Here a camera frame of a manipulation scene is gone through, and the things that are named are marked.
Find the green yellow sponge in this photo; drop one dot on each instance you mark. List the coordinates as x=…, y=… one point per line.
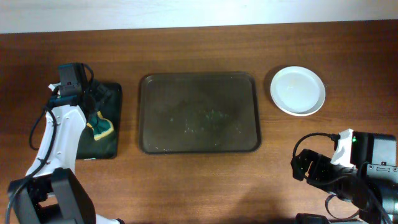
x=100, y=126

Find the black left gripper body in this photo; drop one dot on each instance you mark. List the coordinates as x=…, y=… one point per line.
x=94, y=104

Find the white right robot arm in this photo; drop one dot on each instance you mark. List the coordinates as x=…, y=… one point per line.
x=369, y=183

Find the small black tray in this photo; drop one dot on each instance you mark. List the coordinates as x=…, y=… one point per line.
x=107, y=147

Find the dark brown serving tray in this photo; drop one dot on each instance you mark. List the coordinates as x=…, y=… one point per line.
x=192, y=113

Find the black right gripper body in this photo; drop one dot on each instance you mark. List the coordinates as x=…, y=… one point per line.
x=341, y=186

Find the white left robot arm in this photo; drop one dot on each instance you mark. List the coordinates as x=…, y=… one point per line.
x=50, y=192

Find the pale green plastic plate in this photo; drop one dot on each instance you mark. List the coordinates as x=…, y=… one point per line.
x=297, y=91

